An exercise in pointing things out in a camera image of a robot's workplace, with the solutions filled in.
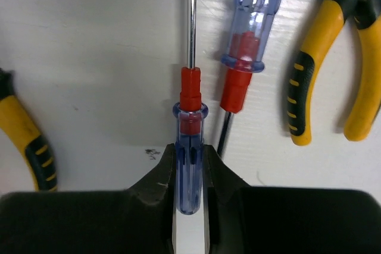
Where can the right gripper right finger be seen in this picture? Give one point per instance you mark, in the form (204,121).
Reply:
(240,218)

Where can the yellow long-nose pliers left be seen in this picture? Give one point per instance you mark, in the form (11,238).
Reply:
(18,125)

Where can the red blue small screwdriver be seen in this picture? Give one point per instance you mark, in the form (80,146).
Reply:
(190,114)

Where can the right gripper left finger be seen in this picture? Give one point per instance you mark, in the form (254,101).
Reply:
(134,220)

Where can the blue handle screwdriver long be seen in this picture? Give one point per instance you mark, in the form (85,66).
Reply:
(251,25)

